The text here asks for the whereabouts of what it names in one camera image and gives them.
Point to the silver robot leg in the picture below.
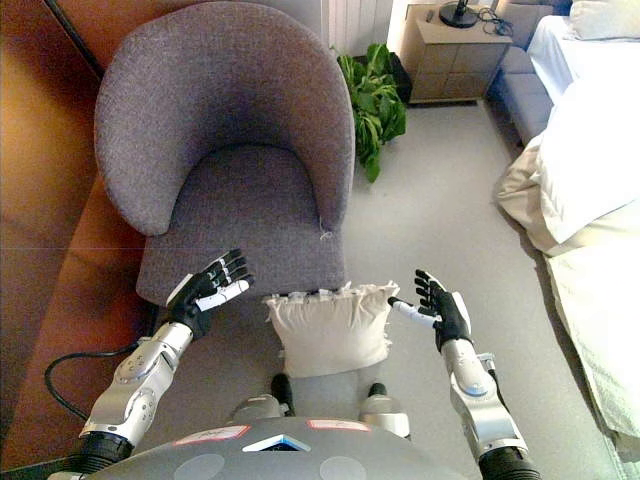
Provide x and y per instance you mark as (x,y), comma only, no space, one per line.
(267,402)
(382,407)

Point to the white bed with duvet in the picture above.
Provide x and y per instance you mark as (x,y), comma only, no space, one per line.
(590,200)

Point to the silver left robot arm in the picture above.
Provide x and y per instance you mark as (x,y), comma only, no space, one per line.
(135,385)

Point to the grey robot torso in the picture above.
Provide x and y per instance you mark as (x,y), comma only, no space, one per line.
(280,452)

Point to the white tasselled pillow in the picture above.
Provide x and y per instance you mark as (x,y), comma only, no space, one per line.
(332,332)

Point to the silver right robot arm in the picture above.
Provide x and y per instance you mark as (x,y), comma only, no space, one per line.
(482,400)

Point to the silver right robot leg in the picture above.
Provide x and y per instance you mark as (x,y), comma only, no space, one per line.
(382,407)

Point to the white bed pillow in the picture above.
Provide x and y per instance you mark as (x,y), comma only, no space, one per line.
(605,20)

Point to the beige wooden nightstand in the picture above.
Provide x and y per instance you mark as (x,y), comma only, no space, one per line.
(450,60)

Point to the silver left robot leg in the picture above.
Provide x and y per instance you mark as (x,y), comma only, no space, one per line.
(267,402)

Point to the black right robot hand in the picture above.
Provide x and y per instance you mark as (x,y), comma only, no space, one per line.
(450,312)

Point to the black round lamp base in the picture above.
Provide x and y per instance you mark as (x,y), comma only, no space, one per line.
(457,17)

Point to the grey fabric tub sofa chair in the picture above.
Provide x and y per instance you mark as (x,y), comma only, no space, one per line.
(225,150)

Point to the green leafy potted plant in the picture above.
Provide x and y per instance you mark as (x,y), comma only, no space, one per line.
(375,105)

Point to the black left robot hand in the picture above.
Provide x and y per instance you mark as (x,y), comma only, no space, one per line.
(200,295)

